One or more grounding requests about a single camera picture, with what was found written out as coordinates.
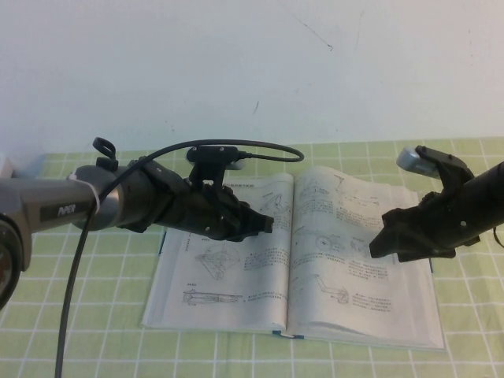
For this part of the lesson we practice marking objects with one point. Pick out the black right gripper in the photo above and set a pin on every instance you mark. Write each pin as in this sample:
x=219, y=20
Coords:
x=449, y=224

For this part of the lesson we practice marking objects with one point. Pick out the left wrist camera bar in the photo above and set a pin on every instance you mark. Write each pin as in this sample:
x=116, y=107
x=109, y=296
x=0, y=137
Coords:
x=212, y=153

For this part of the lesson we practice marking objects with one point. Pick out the black camera bracket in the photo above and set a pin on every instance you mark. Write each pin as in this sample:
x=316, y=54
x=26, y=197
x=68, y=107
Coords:
x=204, y=173
x=449, y=165

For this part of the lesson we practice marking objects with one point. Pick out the book with diagrams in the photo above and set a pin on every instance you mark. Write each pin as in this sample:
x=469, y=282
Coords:
x=252, y=283

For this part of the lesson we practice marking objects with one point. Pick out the white zip tie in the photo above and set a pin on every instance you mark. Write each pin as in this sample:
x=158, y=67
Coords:
x=92, y=197

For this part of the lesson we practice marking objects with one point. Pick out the black left camera bracket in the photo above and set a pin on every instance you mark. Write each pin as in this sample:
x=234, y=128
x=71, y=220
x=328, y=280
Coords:
x=204, y=173

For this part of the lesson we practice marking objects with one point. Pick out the green white checked tablecloth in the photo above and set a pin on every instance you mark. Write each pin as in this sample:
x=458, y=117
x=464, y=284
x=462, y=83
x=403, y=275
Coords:
x=98, y=315

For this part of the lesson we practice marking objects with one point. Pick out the black right camera bracket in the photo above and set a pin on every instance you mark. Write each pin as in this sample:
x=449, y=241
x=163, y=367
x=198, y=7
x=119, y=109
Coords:
x=449, y=165

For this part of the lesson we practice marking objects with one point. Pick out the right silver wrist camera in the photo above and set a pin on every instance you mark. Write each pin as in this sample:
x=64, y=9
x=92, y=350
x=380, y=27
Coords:
x=413, y=163

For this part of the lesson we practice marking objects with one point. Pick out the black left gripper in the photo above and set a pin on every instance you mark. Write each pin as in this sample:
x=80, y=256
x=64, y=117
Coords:
x=204, y=214

